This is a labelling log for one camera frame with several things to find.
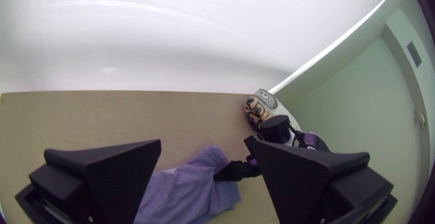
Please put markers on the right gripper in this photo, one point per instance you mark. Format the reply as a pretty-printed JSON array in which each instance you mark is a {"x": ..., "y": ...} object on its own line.
[{"x": 244, "y": 170}]

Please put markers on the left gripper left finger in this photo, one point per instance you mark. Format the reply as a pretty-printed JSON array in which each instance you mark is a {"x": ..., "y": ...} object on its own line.
[{"x": 115, "y": 176}]

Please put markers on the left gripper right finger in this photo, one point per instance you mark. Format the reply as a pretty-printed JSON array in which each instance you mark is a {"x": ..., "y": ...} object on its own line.
[{"x": 306, "y": 183}]

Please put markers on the blue t-shirt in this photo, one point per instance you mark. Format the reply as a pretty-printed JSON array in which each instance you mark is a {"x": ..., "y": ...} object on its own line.
[{"x": 190, "y": 193}]

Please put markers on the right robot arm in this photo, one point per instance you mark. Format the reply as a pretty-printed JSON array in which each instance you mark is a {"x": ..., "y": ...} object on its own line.
[{"x": 275, "y": 128}]

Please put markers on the pile of folded clothes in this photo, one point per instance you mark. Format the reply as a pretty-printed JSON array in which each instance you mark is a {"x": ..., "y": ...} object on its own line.
[{"x": 263, "y": 103}]

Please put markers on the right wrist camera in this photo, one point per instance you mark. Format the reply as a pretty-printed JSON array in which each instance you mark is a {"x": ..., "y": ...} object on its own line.
[{"x": 250, "y": 144}]

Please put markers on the wall air vent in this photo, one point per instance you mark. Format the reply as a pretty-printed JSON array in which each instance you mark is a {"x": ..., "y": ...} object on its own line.
[{"x": 414, "y": 54}]

